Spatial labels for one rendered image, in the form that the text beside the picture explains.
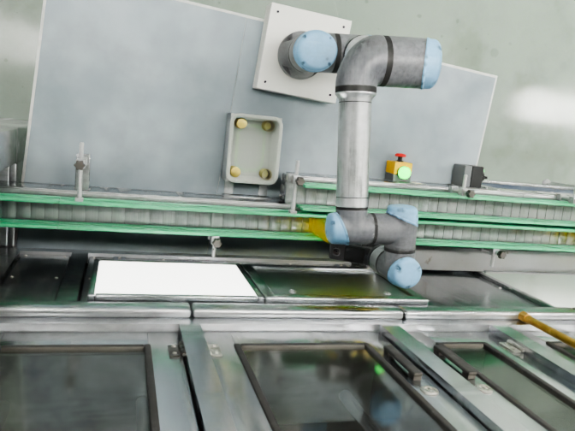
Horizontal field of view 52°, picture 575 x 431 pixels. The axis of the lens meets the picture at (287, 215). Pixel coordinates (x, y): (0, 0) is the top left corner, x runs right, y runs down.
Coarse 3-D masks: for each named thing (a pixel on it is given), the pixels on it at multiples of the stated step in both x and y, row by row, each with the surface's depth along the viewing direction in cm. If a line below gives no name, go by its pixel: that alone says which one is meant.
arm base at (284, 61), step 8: (296, 32) 185; (288, 40) 187; (280, 48) 186; (288, 48) 181; (280, 56) 186; (288, 56) 180; (280, 64) 188; (288, 64) 184; (288, 72) 188; (296, 72) 185
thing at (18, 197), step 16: (0, 192) 169; (144, 208) 173; (160, 208) 174; (176, 208) 175; (192, 208) 176; (208, 208) 179; (224, 208) 184; (240, 208) 186; (256, 208) 189; (432, 224) 199; (448, 224) 201; (464, 224) 202; (480, 224) 204; (496, 224) 208; (512, 224) 214; (528, 224) 217
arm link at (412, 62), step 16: (400, 48) 131; (416, 48) 132; (432, 48) 133; (400, 64) 132; (416, 64) 132; (432, 64) 133; (384, 80) 134; (400, 80) 134; (416, 80) 135; (432, 80) 135
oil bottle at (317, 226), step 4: (312, 220) 192; (316, 220) 189; (320, 220) 186; (324, 220) 187; (312, 224) 192; (316, 224) 189; (320, 224) 185; (324, 224) 181; (312, 228) 192; (316, 228) 188; (320, 228) 184; (324, 228) 181; (312, 232) 192; (316, 232) 188; (320, 232) 184; (324, 232) 180; (320, 236) 184; (324, 236) 180; (324, 240) 180
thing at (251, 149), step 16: (240, 128) 196; (256, 128) 197; (240, 144) 196; (256, 144) 198; (272, 144) 197; (240, 160) 197; (256, 160) 199; (272, 160) 197; (240, 176) 196; (256, 176) 200; (272, 176) 196
